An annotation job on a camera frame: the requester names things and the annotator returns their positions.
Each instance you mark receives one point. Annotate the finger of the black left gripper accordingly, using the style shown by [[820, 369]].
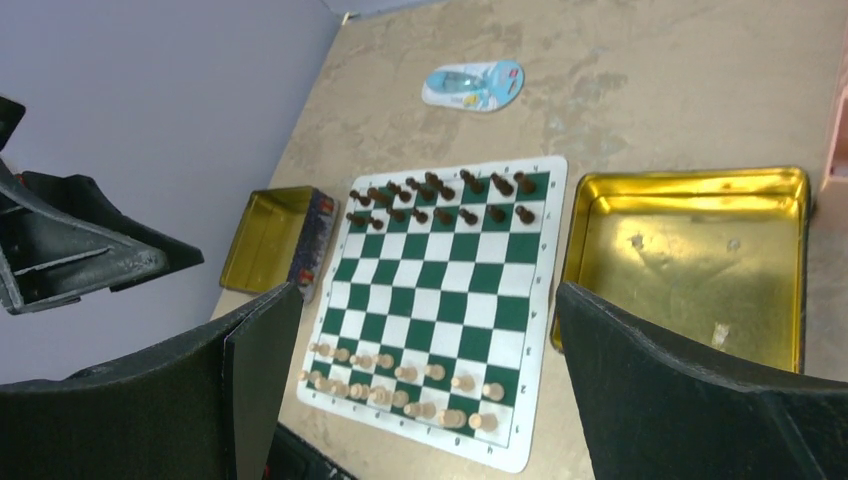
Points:
[[53, 250], [126, 225]]

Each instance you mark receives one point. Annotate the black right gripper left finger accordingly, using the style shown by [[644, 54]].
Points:
[[201, 405]]

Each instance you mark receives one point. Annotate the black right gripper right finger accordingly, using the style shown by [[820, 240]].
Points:
[[654, 404]]

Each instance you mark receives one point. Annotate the white pawn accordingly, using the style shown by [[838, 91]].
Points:
[[464, 383], [493, 391], [322, 349], [384, 361], [407, 374], [340, 354], [435, 372], [362, 361]]

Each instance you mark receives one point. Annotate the gold tin with white pieces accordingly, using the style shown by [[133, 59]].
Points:
[[283, 237]]

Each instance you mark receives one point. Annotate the dark chess piece h7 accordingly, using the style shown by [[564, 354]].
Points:
[[525, 216]]

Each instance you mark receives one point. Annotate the green white chess board mat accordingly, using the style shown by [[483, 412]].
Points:
[[474, 299]]

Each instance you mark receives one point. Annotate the dark chess piece a7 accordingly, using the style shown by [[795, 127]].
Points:
[[356, 220]]

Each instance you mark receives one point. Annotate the dark chess piece g7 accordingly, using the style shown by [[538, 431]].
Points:
[[496, 214]]

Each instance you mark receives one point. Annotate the dark chess piece h8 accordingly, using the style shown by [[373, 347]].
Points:
[[525, 184]]

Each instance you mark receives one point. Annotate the dark chess piece a8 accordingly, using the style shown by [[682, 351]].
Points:
[[363, 200]]

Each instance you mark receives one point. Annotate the dark chess piece f7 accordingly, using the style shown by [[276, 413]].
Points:
[[469, 217]]

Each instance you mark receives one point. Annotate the dark chess piece g8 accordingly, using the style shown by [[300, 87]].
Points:
[[501, 185]]

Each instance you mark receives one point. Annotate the dark chess piece c7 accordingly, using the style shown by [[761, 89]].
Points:
[[398, 216]]

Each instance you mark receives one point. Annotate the dark chess piece b8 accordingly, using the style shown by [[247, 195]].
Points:
[[379, 196]]

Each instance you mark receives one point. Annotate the dark chess piece e7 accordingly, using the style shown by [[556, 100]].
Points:
[[443, 216]]

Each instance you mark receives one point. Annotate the dark chess piece d7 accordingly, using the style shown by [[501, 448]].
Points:
[[420, 216]]

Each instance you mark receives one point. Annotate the dark chess piece c8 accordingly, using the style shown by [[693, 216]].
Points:
[[400, 194]]

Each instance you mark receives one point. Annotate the dark chess piece e8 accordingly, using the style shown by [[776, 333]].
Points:
[[445, 191]]

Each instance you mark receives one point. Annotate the dark chess piece d8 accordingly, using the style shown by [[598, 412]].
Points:
[[423, 191]]

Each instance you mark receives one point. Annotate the empty gold tin lid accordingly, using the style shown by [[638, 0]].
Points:
[[718, 256]]

